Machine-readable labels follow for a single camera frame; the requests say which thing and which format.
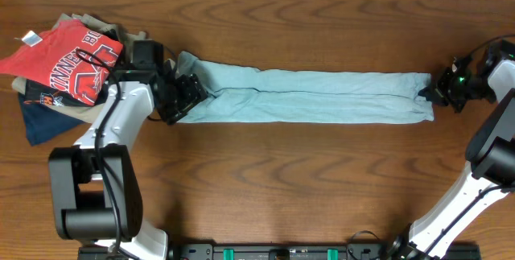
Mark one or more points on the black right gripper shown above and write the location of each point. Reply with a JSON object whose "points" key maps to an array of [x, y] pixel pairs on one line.
{"points": [[438, 92]]}

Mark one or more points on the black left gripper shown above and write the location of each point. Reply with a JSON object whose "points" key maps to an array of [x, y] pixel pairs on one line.
{"points": [[195, 94]]}

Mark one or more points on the light blue t-shirt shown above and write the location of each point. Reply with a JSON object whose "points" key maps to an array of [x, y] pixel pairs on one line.
{"points": [[250, 95]]}

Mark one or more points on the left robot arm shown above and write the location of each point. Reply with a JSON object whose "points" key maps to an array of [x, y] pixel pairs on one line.
{"points": [[95, 193]]}

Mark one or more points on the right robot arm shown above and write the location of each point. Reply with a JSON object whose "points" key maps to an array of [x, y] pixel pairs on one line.
{"points": [[488, 174]]}

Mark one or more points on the khaki folded garment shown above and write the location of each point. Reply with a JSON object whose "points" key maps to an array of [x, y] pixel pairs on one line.
{"points": [[89, 114]]}

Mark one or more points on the red printed folded t-shirt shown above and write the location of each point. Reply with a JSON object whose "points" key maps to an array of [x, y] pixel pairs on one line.
{"points": [[62, 60]]}

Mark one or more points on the navy blue folded garment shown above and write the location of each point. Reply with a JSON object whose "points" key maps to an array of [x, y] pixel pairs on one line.
{"points": [[43, 124]]}

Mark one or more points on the black printed folded t-shirt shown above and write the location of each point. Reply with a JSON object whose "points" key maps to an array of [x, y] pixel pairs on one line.
{"points": [[47, 96]]}

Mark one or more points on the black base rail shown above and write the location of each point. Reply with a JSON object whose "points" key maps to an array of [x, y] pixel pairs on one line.
{"points": [[355, 250]]}

